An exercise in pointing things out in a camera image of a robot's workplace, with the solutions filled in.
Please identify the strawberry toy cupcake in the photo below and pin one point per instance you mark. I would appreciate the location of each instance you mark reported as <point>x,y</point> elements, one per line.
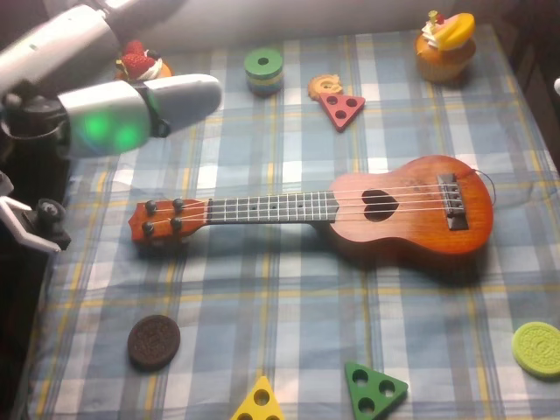
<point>135,59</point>

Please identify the yellow triangle block with holes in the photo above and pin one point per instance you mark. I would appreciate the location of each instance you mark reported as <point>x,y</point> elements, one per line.
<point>263,385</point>

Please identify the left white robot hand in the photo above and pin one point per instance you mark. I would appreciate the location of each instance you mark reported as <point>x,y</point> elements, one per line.
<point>105,118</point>

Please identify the blue plaid tablecloth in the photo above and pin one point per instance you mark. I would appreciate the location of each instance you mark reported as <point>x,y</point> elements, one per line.
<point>280,306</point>

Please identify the white panel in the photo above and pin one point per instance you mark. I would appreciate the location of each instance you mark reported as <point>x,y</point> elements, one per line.
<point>306,17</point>

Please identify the chocolate sandwich cookie toy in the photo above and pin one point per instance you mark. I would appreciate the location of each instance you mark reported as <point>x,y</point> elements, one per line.
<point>153,341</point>

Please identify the tan toy biscuit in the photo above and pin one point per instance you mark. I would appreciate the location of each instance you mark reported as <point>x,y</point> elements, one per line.
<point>324,84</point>

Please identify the green triangle block with holes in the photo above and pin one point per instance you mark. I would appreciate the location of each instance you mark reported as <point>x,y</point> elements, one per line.
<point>372,390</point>

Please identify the orange toy ukulele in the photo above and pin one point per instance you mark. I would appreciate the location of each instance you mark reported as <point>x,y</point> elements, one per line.
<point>407,236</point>

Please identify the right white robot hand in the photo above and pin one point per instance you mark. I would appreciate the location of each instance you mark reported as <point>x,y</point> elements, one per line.
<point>557,85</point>

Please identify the green sandwich cookie toy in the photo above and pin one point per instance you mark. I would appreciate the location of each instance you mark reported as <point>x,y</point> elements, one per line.
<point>538,350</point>

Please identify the yellow fruit toy cupcake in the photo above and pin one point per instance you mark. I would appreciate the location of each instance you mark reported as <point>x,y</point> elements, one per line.
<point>442,61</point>

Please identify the red triangle block with holes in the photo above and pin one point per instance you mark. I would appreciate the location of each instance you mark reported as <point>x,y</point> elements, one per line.
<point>341,108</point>

